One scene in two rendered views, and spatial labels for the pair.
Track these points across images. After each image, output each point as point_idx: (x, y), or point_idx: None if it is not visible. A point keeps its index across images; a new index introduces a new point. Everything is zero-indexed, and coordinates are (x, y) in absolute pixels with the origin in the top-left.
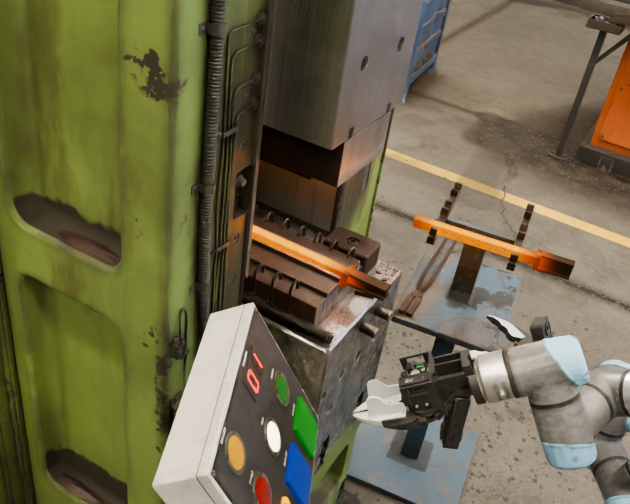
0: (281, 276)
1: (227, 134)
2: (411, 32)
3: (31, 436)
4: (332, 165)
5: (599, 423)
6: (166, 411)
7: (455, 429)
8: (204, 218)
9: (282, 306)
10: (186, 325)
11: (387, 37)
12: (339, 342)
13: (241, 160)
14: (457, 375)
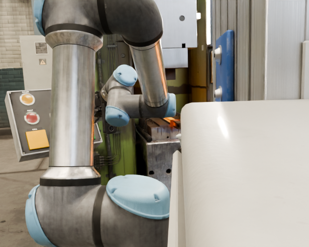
0: (150, 120)
1: (109, 46)
2: (190, 15)
3: None
4: None
5: (127, 102)
6: None
7: (103, 120)
8: (98, 72)
9: (148, 132)
10: None
11: (167, 12)
12: (156, 144)
13: (122, 61)
14: (100, 90)
